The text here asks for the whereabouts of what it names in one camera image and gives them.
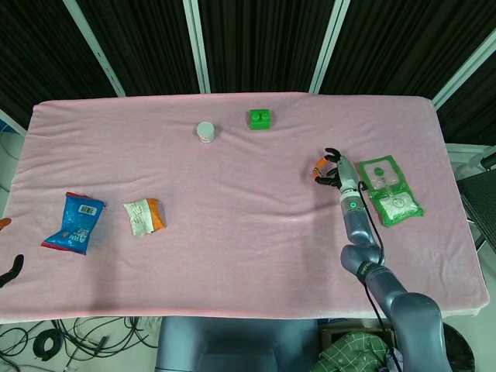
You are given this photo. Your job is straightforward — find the white orange snack packet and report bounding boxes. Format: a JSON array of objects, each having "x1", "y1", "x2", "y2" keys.
[{"x1": 122, "y1": 198, "x2": 167, "y2": 236}]

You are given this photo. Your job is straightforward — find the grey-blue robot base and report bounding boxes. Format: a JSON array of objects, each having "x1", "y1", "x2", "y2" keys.
[{"x1": 154, "y1": 315, "x2": 322, "y2": 372}]

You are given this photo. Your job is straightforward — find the green clear plastic package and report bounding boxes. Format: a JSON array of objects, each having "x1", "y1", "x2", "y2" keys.
[{"x1": 355, "y1": 154, "x2": 425, "y2": 228}]

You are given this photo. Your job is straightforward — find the black coiled cable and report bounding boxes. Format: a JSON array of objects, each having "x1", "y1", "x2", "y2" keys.
[{"x1": 33, "y1": 329, "x2": 64, "y2": 360}]

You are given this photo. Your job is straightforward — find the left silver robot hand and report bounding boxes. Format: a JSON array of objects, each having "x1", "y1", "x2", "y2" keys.
[{"x1": 0, "y1": 217, "x2": 25, "y2": 288}]

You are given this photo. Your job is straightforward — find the black pleated curtain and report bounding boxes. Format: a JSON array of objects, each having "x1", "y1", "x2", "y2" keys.
[{"x1": 0, "y1": 0, "x2": 496, "y2": 146}]

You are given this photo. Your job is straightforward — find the black trash bin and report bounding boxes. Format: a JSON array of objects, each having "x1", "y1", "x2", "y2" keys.
[{"x1": 441, "y1": 323, "x2": 476, "y2": 372}]

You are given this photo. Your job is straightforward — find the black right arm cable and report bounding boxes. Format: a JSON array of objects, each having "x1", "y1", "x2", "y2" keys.
[{"x1": 356, "y1": 181, "x2": 401, "y2": 372}]

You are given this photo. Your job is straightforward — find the green checked cloth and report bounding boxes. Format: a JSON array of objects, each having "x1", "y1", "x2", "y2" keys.
[{"x1": 309, "y1": 332, "x2": 392, "y2": 372}]

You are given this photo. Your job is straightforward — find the white aluminium frame post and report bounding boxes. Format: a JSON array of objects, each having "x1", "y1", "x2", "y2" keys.
[
  {"x1": 432, "y1": 29, "x2": 496, "y2": 109},
  {"x1": 0, "y1": 108, "x2": 28, "y2": 135},
  {"x1": 308, "y1": 0, "x2": 352, "y2": 94},
  {"x1": 64, "y1": 0, "x2": 127, "y2": 98},
  {"x1": 183, "y1": 0, "x2": 212, "y2": 94}
]

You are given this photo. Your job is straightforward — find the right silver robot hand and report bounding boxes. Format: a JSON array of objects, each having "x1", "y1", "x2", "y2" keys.
[{"x1": 309, "y1": 146, "x2": 360, "y2": 191}]

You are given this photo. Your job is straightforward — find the small white jar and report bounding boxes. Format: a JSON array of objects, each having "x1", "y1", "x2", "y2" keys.
[{"x1": 195, "y1": 121, "x2": 216, "y2": 145}]

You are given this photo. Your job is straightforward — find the black floor cable tangle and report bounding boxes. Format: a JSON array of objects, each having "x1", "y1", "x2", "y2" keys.
[{"x1": 0, "y1": 315, "x2": 160, "y2": 367}]

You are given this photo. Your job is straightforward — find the pink table cloth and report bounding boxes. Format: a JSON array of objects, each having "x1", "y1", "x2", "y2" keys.
[{"x1": 0, "y1": 92, "x2": 488, "y2": 321}]

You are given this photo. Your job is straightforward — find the blue snack bag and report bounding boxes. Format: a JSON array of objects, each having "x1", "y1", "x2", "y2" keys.
[{"x1": 40, "y1": 191, "x2": 108, "y2": 256}]

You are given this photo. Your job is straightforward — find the brown cardboard box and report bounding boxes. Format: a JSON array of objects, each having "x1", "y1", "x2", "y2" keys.
[{"x1": 319, "y1": 326, "x2": 396, "y2": 350}]

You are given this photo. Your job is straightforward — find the green building block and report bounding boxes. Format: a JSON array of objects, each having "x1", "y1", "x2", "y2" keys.
[{"x1": 247, "y1": 108, "x2": 273, "y2": 131}]

